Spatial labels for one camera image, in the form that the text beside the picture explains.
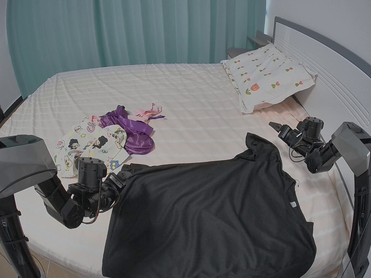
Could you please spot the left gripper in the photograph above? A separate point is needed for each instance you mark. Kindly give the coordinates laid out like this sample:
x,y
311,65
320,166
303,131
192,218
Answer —
x,y
114,182

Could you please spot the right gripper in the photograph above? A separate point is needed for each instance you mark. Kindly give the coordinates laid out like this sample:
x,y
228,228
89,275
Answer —
x,y
289,135

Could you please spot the black T-shirt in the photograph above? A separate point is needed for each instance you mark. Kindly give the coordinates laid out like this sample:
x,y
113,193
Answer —
x,y
203,213

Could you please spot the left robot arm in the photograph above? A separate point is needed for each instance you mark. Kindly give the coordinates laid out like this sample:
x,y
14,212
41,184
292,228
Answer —
x,y
26,161

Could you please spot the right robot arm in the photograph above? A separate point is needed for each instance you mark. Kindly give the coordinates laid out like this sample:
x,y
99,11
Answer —
x,y
347,143

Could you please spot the bed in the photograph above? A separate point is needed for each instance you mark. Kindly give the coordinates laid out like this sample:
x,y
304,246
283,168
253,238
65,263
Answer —
x,y
188,97

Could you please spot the purple garment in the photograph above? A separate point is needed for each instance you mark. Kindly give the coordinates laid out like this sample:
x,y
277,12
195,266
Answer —
x,y
139,140

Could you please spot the white printed pyjama garment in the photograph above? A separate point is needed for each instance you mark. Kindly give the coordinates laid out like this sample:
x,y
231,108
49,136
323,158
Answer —
x,y
78,143

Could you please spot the white printed pillow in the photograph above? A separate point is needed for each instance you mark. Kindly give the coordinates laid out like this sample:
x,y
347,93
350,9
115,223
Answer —
x,y
266,77

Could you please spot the pink garment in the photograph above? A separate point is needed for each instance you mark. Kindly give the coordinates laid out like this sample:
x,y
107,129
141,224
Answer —
x,y
145,111

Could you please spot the grey bedside table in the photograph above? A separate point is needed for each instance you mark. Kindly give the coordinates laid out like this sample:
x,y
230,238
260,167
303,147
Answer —
x,y
237,52

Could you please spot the blue-green curtain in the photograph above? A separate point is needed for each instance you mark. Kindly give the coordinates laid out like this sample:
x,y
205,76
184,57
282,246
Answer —
x,y
130,22

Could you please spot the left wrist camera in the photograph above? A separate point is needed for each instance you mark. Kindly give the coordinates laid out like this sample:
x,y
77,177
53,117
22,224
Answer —
x,y
102,171

